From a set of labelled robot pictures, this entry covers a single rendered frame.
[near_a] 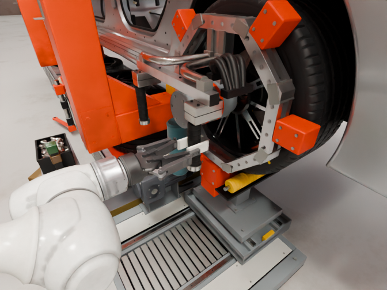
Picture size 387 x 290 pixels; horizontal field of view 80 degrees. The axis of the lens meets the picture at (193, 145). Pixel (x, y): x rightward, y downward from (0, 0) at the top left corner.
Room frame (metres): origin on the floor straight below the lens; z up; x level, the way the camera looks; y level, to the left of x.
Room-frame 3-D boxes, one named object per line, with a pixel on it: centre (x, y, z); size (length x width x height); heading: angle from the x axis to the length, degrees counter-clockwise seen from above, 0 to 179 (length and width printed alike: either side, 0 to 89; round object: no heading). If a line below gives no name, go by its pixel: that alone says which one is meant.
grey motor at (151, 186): (1.02, 0.14, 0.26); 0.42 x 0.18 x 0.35; 125
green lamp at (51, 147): (0.79, 0.59, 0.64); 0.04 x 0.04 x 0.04; 35
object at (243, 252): (0.90, -0.24, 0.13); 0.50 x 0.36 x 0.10; 35
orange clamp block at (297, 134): (0.55, -0.28, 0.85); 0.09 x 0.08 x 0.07; 35
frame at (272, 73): (0.81, -0.10, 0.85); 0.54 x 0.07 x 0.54; 35
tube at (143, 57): (0.82, 0.06, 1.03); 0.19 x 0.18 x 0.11; 125
